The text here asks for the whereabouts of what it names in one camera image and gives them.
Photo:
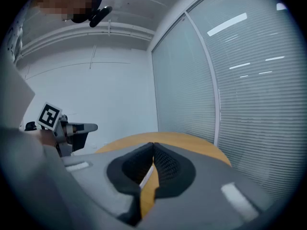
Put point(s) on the white ceiling pipes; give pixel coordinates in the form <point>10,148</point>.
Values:
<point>96,32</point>

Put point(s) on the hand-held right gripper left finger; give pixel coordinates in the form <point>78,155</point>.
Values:
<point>96,176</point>

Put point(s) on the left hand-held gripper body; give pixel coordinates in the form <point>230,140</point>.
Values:
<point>49,116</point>

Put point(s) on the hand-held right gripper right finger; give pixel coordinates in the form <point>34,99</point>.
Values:
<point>211,193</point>

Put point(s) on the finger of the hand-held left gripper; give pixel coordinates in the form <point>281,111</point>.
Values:
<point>81,128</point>

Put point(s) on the person's white star-print shirt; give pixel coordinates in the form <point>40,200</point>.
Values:
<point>14,37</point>

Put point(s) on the person's left forearm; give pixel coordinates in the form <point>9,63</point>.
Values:
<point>48,139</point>

